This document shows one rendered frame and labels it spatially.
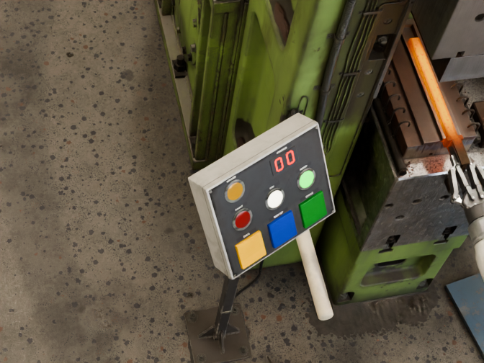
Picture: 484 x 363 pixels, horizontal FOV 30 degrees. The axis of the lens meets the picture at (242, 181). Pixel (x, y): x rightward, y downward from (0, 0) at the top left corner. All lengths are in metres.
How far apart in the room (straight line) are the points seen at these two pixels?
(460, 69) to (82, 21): 2.06
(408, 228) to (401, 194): 0.25
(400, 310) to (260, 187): 1.32
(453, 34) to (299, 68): 0.41
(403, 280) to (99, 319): 1.07
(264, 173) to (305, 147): 0.13
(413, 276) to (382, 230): 0.51
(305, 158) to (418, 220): 0.68
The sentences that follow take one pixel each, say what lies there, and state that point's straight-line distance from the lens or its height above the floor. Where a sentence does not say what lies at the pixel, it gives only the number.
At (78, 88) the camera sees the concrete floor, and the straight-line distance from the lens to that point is 3.70.
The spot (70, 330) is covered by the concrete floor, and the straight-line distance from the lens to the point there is 3.20.
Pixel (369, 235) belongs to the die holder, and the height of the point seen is 0.58.
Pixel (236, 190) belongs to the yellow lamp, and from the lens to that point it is 2.10.
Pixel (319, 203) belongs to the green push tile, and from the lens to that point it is 2.29.
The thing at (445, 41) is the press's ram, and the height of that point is 1.43.
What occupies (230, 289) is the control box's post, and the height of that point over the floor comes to 0.43.
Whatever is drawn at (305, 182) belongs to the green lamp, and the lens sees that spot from 2.23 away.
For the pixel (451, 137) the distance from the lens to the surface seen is 2.50.
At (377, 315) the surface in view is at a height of 0.00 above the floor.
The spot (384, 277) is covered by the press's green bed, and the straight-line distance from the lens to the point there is 3.22.
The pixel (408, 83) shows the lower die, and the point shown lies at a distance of 2.60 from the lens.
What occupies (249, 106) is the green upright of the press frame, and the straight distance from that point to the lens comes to 3.04.
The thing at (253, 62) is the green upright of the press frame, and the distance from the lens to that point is 2.86.
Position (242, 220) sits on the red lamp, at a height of 1.09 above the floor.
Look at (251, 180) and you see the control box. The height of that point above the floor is 1.16.
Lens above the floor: 2.97
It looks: 59 degrees down
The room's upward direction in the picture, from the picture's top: 12 degrees clockwise
